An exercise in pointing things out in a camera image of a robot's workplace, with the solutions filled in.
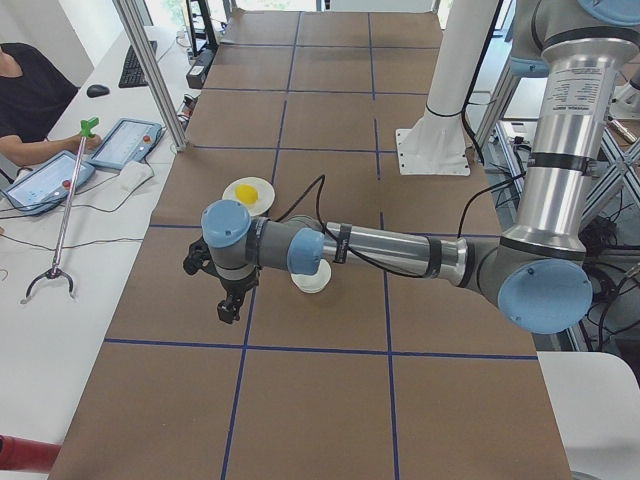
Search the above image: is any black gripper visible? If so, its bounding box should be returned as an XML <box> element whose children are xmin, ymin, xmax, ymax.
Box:
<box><xmin>217</xmin><ymin>268</ymin><xmax>259</xmax><ymax>324</ymax></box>

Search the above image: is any yellow lemon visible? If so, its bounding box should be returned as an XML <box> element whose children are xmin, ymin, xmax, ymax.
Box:
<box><xmin>235</xmin><ymin>184</ymin><xmax>259</xmax><ymax>205</ymax></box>

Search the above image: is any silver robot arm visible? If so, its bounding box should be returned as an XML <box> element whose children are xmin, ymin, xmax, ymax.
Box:
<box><xmin>191</xmin><ymin>1</ymin><xmax>639</xmax><ymax>334</ymax></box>

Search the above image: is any white bowl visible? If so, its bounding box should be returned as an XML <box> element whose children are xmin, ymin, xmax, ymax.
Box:
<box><xmin>291</xmin><ymin>259</ymin><xmax>332</xmax><ymax>294</ymax></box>

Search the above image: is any white plate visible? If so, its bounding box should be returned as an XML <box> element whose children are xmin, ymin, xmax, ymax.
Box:
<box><xmin>222</xmin><ymin>177</ymin><xmax>275</xmax><ymax>217</ymax></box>

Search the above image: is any white folded cloth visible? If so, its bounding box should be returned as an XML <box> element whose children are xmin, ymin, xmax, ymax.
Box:
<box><xmin>117</xmin><ymin>161</ymin><xmax>154</xmax><ymax>192</ymax></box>

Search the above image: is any brown paper table mat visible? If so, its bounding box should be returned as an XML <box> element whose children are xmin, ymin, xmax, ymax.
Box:
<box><xmin>52</xmin><ymin>12</ymin><xmax>569</xmax><ymax>479</ymax></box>

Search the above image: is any far teach pendant tablet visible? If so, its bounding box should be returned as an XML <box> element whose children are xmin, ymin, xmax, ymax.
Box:
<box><xmin>88</xmin><ymin>118</ymin><xmax>163</xmax><ymax>170</ymax></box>

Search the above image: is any teach pendant tablet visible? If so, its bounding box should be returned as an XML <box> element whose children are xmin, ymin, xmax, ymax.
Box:
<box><xmin>2</xmin><ymin>151</ymin><xmax>76</xmax><ymax>216</ymax></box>
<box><xmin>88</xmin><ymin>118</ymin><xmax>163</xmax><ymax>170</ymax></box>

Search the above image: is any near teach pendant tablet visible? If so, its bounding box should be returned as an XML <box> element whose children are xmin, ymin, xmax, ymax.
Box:
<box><xmin>2</xmin><ymin>151</ymin><xmax>76</xmax><ymax>216</ymax></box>

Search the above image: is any black mini computer box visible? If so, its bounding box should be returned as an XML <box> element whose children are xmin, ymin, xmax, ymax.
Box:
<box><xmin>186</xmin><ymin>48</ymin><xmax>216</xmax><ymax>90</ymax></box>

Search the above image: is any black keyboard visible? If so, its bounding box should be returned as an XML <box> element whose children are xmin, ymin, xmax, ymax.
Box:
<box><xmin>118</xmin><ymin>45</ymin><xmax>148</xmax><ymax>89</ymax></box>

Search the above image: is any black computer mouse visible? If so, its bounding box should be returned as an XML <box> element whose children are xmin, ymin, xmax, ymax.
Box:
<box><xmin>86</xmin><ymin>84</ymin><xmax>110</xmax><ymax>98</ymax></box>

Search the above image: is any red fire extinguisher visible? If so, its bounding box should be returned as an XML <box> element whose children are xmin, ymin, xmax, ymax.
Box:
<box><xmin>0</xmin><ymin>435</ymin><xmax>61</xmax><ymax>473</ymax></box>

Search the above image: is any person in black shirt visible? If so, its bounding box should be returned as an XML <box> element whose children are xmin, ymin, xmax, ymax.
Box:
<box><xmin>1</xmin><ymin>42</ymin><xmax>81</xmax><ymax>167</ymax></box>

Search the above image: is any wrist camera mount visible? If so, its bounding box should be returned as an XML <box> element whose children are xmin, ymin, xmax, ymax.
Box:
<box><xmin>183</xmin><ymin>237</ymin><xmax>217</xmax><ymax>276</ymax></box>

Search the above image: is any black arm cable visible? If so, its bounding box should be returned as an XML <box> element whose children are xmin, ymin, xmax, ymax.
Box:
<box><xmin>274</xmin><ymin>173</ymin><xmax>526</xmax><ymax>277</ymax></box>

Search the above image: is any green handled reacher grabber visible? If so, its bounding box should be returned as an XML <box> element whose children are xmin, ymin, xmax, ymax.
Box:
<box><xmin>20</xmin><ymin>116</ymin><xmax>100</xmax><ymax>305</ymax></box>

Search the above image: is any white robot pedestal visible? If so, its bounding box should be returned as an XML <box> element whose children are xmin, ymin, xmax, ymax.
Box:
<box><xmin>396</xmin><ymin>0</ymin><xmax>501</xmax><ymax>176</ymax></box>

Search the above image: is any aluminium frame post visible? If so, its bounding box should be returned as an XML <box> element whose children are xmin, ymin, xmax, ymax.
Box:
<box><xmin>113</xmin><ymin>0</ymin><xmax>188</xmax><ymax>152</ymax></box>

